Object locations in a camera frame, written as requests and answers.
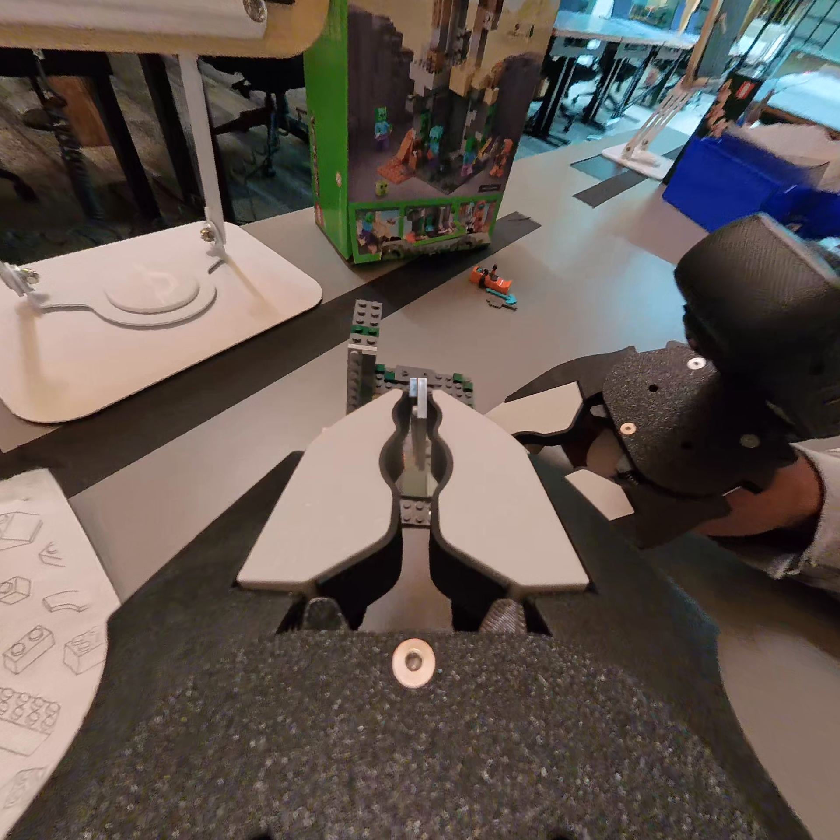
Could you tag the small orange lego piece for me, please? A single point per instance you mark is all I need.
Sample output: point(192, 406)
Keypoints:
point(488, 277)

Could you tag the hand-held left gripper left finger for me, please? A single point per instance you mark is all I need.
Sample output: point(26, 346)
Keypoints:
point(322, 519)

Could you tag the person's right hand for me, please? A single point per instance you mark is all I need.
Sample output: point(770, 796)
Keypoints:
point(775, 505)

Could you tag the lego set box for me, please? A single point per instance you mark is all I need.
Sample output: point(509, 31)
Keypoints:
point(420, 131)

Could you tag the blue storage bin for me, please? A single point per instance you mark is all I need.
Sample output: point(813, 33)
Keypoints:
point(735, 184)

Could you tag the white printed paper bag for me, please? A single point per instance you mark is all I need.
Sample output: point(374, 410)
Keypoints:
point(46, 656)

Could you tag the person's right forearm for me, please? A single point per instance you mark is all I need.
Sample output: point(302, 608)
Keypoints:
point(820, 538)

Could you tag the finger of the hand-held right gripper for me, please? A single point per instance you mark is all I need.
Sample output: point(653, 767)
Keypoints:
point(541, 414)
point(601, 494)

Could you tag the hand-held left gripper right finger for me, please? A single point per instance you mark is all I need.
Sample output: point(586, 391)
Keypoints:
point(512, 519)

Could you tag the grey lego baseplate build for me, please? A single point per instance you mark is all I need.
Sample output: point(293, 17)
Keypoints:
point(365, 355)

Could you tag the light blue lego piece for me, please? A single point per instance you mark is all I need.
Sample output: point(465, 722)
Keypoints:
point(504, 301)

